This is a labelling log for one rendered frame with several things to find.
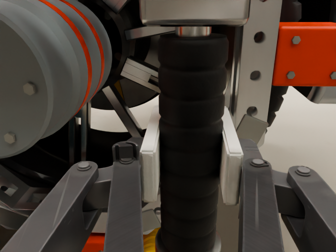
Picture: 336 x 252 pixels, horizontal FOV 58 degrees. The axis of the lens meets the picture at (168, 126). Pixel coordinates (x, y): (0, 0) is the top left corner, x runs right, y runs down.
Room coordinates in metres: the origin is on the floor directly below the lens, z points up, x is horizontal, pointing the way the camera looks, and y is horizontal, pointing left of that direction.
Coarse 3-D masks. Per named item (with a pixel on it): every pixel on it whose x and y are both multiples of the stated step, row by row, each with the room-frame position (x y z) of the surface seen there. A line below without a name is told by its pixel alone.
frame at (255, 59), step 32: (256, 0) 0.36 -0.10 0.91; (256, 32) 0.36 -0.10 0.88; (256, 64) 0.36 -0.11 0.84; (256, 96) 0.36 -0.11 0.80; (256, 128) 0.35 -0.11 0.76; (0, 192) 0.39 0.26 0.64; (32, 192) 0.42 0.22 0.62; (0, 224) 0.38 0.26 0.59; (96, 224) 0.37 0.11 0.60; (160, 224) 0.36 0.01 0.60
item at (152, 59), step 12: (132, 0) 0.63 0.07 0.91; (132, 12) 0.62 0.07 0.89; (132, 24) 0.58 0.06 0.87; (156, 36) 0.62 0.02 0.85; (144, 48) 0.63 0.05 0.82; (156, 48) 0.62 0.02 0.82; (144, 60) 0.63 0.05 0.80; (156, 60) 0.62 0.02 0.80; (120, 84) 0.63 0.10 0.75; (132, 84) 0.63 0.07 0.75; (96, 96) 0.63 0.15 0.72; (132, 96) 0.63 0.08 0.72; (144, 96) 0.63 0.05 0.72; (96, 108) 0.63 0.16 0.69; (108, 108) 0.63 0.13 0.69
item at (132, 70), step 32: (96, 0) 0.48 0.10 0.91; (128, 0) 0.48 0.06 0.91; (128, 32) 0.47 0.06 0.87; (160, 32) 0.47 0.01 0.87; (224, 32) 0.58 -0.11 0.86; (128, 64) 0.47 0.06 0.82; (64, 128) 0.64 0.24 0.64; (128, 128) 0.47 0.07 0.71; (0, 160) 0.47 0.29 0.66; (32, 160) 0.49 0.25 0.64; (64, 160) 0.52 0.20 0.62; (96, 160) 0.54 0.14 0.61
